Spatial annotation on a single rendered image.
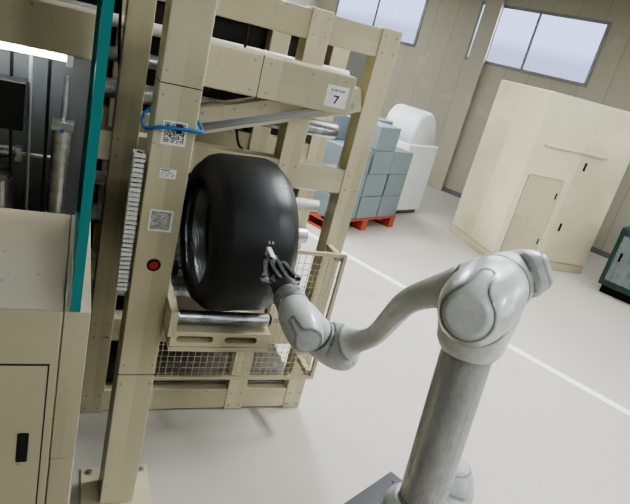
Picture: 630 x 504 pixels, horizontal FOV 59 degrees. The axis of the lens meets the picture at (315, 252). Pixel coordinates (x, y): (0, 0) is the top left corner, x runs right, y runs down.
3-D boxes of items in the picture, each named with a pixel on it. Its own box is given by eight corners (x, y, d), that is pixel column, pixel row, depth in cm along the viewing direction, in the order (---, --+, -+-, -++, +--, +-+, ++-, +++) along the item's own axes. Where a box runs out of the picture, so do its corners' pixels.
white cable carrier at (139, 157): (116, 290, 189) (134, 152, 173) (115, 283, 193) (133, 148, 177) (129, 291, 191) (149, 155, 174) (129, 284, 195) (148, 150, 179)
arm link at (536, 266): (466, 251, 128) (446, 265, 117) (547, 231, 118) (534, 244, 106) (483, 306, 128) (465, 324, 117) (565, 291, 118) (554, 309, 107)
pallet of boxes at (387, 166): (344, 203, 750) (369, 113, 709) (392, 226, 703) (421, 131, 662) (279, 207, 660) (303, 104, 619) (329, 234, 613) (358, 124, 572)
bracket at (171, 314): (166, 337, 189) (171, 311, 185) (155, 283, 222) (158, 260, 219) (176, 337, 190) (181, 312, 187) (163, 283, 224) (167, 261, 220)
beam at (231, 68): (192, 84, 194) (199, 39, 189) (182, 74, 216) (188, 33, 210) (348, 117, 219) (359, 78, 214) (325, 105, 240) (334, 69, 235)
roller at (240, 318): (175, 316, 190) (175, 306, 193) (173, 325, 193) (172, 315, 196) (273, 320, 204) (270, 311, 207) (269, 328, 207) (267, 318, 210)
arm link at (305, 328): (266, 309, 153) (295, 332, 161) (281, 347, 140) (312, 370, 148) (296, 284, 151) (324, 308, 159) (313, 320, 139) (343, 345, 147)
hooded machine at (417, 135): (388, 215, 751) (420, 111, 704) (355, 199, 788) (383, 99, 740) (419, 213, 804) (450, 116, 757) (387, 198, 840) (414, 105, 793)
